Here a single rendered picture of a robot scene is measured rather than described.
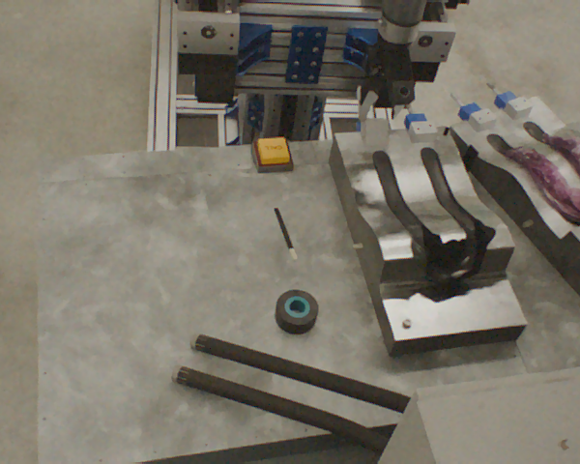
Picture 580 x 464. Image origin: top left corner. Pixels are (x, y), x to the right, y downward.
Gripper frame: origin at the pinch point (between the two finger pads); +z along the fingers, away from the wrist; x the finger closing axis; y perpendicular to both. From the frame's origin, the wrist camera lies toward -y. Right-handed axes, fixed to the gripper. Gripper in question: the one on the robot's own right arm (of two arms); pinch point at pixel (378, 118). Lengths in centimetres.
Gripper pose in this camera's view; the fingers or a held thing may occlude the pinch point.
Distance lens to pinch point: 164.1
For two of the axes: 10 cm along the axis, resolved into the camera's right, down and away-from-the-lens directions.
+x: -9.7, 0.9, -2.1
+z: -1.1, 6.1, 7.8
